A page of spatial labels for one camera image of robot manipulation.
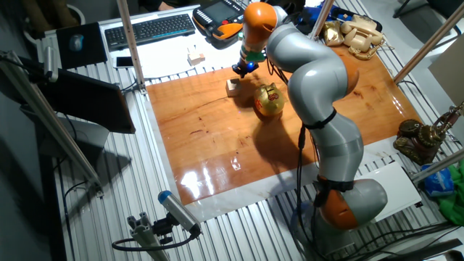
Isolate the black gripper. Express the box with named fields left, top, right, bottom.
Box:
left=231, top=59, right=260, bottom=80

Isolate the pale wooden cube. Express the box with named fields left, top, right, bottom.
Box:
left=225, top=78, right=243, bottom=98

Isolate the golden piggy bank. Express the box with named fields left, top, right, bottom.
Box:
left=252, top=83, right=286, bottom=117

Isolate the small wooden block puzzle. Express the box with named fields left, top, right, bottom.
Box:
left=186, top=45, right=207, bottom=67

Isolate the orange and black teach pendant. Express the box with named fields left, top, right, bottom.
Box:
left=191, top=0, right=247, bottom=41

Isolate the glossy wooden board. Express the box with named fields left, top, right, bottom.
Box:
left=146, top=45, right=423, bottom=206

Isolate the white printed paper sheet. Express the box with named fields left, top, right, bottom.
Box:
left=136, top=31, right=244, bottom=80

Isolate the blue cloth bag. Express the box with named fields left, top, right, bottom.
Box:
left=294, top=2, right=329, bottom=36

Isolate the black computer keyboard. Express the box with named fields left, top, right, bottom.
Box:
left=104, top=13, right=197, bottom=52

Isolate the crumpled gold foil wrapper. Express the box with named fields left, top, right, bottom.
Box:
left=322, top=20, right=345, bottom=47

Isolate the black smartphone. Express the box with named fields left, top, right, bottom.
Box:
left=113, top=56, right=136, bottom=70

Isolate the beige vintage telephone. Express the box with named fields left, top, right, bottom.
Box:
left=339, top=14, right=386, bottom=61

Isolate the black flat monitor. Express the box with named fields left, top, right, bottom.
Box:
left=36, top=68, right=137, bottom=135

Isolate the black mouse pad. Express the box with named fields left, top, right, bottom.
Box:
left=56, top=22, right=109, bottom=70

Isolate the grey computer mouse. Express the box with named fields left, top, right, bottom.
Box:
left=68, top=34, right=85, bottom=52

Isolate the black office chair base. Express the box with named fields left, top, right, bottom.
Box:
left=392, top=0, right=464, bottom=22

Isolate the beige cardboard panel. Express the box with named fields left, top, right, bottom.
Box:
left=427, top=34, right=464, bottom=107

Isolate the blue tissue packet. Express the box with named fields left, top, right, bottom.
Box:
left=421, top=163, right=455, bottom=198

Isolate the green cloth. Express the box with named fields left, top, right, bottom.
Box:
left=436, top=165, right=464, bottom=226

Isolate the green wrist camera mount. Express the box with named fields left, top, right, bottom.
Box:
left=239, top=45, right=267, bottom=63

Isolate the slanted aluminium frame bar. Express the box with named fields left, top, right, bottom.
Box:
left=0, top=50, right=105, bottom=199
left=308, top=0, right=336, bottom=41
left=393, top=1, right=464, bottom=84
left=410, top=147, right=464, bottom=183

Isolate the upright aluminium frame post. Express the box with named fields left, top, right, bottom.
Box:
left=116, top=0, right=148, bottom=95

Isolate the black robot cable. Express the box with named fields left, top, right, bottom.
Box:
left=295, top=125, right=327, bottom=261

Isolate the silver camera with blue cap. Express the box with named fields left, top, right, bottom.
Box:
left=157, top=190, right=202, bottom=236

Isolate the grey aluminium profile mount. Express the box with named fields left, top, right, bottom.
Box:
left=126, top=212, right=171, bottom=261

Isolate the silver depth camera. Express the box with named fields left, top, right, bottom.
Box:
left=43, top=45, right=59, bottom=83

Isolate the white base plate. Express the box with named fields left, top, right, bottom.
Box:
left=357, top=160, right=423, bottom=222

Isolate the black camera cable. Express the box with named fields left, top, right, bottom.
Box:
left=111, top=231, right=199, bottom=252

